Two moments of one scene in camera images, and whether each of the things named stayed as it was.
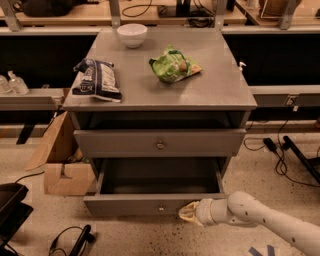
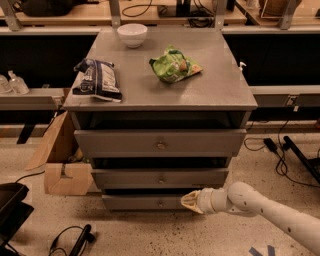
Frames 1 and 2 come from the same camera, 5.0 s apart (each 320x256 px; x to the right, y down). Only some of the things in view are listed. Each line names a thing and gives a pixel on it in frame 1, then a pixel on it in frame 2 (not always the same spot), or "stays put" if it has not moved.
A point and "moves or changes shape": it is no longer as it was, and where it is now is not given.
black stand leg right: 310,162 stays put
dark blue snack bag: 99,80 stays put
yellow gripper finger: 188,212 → 190,201
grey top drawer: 159,143 stays put
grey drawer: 153,186 moves or changes shape
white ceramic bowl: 132,34 stays put
